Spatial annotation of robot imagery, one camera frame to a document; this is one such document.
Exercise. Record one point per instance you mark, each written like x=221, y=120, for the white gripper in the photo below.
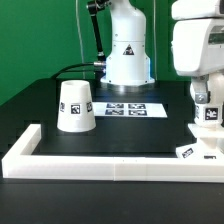
x=198, y=49

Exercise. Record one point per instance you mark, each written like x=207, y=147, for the white lamp bulb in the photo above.
x=211, y=113

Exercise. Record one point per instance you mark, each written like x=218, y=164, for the white lamp base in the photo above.
x=209, y=143

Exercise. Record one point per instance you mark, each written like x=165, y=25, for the white lamp shade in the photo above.
x=75, y=113

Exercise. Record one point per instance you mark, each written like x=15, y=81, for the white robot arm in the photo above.
x=127, y=64

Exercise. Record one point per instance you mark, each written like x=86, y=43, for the white marker sheet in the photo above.
x=151, y=110

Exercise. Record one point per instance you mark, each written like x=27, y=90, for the white U-shaped fence frame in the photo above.
x=21, y=162

